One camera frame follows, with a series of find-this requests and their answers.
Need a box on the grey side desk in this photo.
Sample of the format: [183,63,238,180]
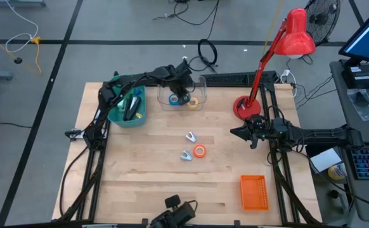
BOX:
[329,59,369,222]

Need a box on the orange plastic basket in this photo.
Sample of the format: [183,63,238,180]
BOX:
[240,174,270,212]

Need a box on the black table frame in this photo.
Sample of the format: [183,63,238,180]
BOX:
[57,71,323,228]

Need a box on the yellow extension cable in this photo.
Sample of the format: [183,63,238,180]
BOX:
[0,27,43,75]

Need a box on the black mini computer box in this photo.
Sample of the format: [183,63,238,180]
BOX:
[342,65,369,89]

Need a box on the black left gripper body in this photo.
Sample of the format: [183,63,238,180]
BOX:
[168,61,194,96]

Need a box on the blue tape roll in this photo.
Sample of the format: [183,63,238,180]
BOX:
[168,93,181,106]

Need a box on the clear plastic bin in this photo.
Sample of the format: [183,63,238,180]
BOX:
[157,75,207,111]

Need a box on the black bulky device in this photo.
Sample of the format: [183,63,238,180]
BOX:
[148,194,198,228]

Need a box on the clear plastic bag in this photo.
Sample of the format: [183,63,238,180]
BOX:
[346,88,369,122]

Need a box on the large black stapler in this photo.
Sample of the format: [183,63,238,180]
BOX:
[123,95,143,122]

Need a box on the black floor fan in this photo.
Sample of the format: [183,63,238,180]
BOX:
[304,0,342,47]

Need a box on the white notepad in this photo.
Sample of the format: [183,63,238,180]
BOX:
[309,148,343,174]

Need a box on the red desk lamp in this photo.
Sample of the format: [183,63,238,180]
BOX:
[233,8,317,121]

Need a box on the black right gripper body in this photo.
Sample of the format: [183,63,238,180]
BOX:
[246,114,269,149]

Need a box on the yellow tape roll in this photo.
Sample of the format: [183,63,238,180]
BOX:
[186,96,200,110]

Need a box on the mint green stapler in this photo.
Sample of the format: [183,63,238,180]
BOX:
[117,94,128,111]

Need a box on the black keyboard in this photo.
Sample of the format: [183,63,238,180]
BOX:
[200,72,279,87]

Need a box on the thin yellow hanging cord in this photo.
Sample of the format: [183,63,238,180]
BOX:
[262,0,285,58]

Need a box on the orange tape roll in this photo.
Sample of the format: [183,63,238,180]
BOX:
[193,144,207,159]

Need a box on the teal plastic bin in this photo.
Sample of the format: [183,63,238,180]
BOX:
[107,75,147,129]

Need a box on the coiled black cable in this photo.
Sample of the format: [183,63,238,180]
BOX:
[198,38,219,68]

